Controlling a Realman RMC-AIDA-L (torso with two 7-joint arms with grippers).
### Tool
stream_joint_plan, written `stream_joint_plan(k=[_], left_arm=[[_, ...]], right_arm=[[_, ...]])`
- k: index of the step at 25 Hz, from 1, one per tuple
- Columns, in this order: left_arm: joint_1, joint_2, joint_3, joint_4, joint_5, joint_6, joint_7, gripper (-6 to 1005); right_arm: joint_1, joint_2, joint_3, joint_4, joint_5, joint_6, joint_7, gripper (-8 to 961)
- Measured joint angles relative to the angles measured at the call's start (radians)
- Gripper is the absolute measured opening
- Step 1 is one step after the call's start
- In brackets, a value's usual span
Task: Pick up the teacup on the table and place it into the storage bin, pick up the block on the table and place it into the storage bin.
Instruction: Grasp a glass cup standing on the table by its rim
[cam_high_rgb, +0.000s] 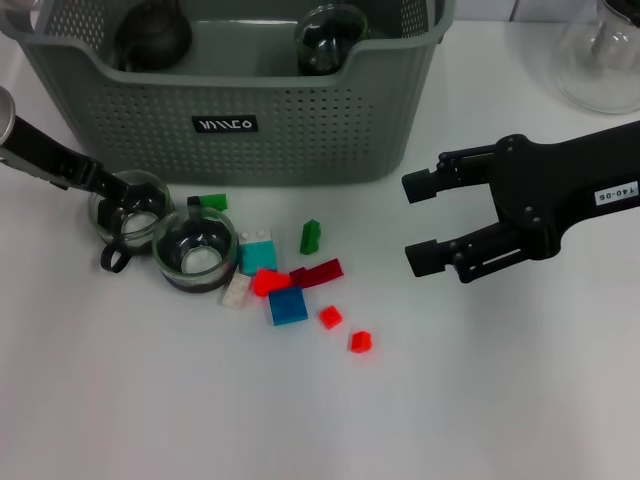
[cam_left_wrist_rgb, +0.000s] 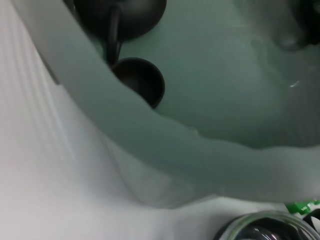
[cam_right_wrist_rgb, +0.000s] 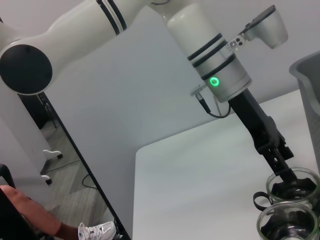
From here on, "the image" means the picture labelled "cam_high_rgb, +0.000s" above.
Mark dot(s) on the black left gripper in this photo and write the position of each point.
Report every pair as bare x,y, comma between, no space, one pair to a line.
50,152

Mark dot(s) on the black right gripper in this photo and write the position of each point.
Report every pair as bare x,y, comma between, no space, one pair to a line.
560,190

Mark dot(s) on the green flat toy block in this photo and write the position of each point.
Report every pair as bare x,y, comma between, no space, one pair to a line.
215,201

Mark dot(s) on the green sloped toy block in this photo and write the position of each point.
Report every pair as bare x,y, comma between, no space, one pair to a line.
311,237

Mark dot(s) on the small red toy block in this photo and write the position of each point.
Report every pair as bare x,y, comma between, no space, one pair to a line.
331,317
361,342

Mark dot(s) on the red sloped toy block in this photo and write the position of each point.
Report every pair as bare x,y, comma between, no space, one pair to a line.
267,282

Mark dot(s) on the grey-green perforated storage bin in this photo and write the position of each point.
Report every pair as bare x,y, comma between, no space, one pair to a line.
300,125

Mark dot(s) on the dark red flat brick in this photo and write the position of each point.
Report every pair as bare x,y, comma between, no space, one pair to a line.
322,272

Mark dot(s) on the white long toy brick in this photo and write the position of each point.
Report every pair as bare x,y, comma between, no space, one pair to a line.
235,294

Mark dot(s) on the teal toy brick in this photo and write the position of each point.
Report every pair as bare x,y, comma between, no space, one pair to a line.
259,257

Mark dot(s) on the black round teapot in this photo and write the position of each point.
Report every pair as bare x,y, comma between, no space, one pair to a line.
155,35

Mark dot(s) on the blue square toy brick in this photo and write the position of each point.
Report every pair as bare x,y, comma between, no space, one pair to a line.
287,306

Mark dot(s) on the clear glass carafe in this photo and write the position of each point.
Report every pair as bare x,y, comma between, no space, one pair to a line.
585,70

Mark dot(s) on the black carafe lid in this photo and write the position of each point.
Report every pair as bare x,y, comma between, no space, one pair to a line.
625,10

